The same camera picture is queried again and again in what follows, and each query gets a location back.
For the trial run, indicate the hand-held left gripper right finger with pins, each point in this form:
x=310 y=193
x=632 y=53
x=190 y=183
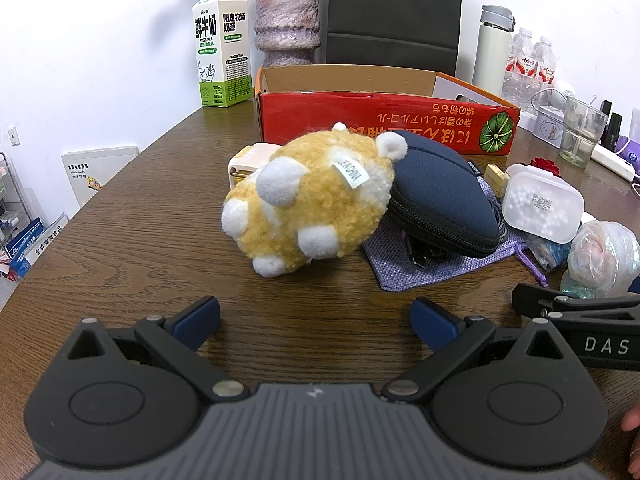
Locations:
x=435 y=325

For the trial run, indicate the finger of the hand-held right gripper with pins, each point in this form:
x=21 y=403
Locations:
x=590 y=304

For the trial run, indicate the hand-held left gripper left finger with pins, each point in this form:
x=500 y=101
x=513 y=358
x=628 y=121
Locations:
x=197 y=322

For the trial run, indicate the yellow white plush toy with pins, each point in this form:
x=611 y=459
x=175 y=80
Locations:
x=300 y=210

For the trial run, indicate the red cardboard box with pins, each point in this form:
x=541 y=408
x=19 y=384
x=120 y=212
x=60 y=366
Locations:
x=350 y=120

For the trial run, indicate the wooden desktop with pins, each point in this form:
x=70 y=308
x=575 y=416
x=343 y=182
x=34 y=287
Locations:
x=150 y=240

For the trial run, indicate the person's right hand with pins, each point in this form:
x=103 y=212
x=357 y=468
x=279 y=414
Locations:
x=634 y=420

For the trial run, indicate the iridescent wrapped rose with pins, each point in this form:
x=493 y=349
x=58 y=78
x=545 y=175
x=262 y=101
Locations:
x=602 y=255

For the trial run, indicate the blue clear plastic wrapper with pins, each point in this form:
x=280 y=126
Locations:
x=547 y=255

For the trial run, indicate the white plastic bead container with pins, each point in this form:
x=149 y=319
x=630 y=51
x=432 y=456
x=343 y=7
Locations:
x=542 y=205

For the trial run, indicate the navy zip pouch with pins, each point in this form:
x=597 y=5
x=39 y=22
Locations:
x=445 y=190

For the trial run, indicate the white power strip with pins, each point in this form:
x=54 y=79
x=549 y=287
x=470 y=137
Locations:
x=612 y=162

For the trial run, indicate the small red rose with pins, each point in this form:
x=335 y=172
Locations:
x=542 y=165

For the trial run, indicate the purple tissue pack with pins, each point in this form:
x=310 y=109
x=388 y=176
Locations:
x=631 y=150

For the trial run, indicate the clear glass cup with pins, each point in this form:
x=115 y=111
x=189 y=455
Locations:
x=582 y=135

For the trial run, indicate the white sign board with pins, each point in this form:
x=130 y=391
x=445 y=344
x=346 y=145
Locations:
x=100 y=175

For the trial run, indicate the white tin box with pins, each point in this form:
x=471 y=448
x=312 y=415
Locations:
x=547 y=127

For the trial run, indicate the blue white packet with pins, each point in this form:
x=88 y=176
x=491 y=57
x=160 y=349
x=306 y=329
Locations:
x=25 y=250

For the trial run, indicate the white ball-shaped device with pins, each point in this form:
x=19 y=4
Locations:
x=562 y=92

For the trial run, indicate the clear water bottle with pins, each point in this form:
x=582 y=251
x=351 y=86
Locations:
x=545 y=62
x=520 y=67

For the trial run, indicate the white thermos bottle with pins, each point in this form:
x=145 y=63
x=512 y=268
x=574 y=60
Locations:
x=492 y=55

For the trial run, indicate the white green milk carton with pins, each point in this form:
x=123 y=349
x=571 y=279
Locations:
x=220 y=45

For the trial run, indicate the pink stone vase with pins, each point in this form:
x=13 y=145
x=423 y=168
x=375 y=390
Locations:
x=287 y=20

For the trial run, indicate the black paper bag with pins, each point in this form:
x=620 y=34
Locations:
x=395 y=10

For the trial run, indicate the cream wall charger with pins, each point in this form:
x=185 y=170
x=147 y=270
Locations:
x=252 y=160

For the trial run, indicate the white wall socket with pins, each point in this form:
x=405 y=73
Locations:
x=13 y=135

